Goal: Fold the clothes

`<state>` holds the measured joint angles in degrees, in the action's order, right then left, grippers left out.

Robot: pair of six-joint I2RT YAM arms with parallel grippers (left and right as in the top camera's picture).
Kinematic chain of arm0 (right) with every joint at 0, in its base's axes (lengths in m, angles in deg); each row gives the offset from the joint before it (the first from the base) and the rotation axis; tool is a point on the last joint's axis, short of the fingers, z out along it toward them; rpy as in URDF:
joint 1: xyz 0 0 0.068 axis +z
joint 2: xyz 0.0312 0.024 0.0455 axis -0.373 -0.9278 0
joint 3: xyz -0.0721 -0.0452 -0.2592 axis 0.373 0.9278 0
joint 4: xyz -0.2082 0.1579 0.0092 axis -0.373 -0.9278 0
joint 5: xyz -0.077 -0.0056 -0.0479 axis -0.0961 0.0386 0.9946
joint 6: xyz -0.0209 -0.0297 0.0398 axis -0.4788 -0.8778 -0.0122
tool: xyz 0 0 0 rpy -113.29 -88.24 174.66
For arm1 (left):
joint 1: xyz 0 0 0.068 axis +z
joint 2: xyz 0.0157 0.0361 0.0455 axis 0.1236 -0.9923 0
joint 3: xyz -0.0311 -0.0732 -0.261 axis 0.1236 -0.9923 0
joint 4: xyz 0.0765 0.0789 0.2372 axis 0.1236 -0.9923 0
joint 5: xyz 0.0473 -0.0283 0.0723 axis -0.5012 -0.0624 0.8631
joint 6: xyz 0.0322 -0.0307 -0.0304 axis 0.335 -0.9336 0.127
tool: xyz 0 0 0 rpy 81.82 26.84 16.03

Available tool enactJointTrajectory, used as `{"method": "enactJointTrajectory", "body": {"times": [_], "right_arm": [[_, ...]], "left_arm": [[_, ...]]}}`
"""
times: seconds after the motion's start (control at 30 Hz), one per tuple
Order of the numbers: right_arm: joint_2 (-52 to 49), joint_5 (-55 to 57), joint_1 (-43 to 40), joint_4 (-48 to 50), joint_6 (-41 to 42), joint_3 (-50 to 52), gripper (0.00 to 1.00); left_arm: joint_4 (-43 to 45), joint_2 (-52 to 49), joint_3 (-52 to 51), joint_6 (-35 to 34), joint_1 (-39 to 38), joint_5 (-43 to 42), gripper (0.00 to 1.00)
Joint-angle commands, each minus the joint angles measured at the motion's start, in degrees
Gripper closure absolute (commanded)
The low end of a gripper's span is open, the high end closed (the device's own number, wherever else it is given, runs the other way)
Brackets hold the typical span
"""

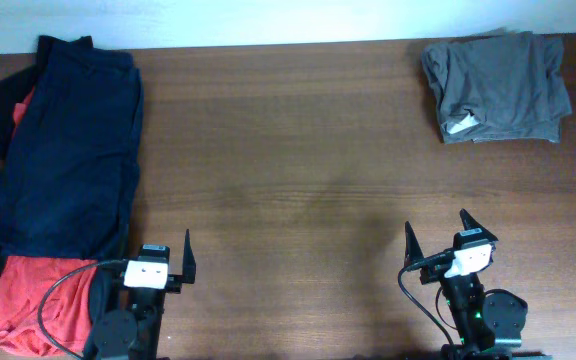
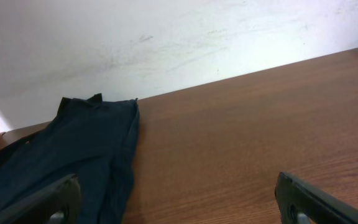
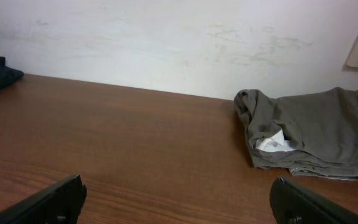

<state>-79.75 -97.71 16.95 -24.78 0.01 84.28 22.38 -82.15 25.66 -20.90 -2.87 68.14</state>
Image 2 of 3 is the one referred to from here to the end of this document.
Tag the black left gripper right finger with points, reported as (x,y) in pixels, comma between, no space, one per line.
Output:
(301,202)

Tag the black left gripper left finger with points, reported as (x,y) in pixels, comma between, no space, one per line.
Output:
(59,202)

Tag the navy blue shorts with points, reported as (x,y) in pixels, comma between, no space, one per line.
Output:
(94,139)

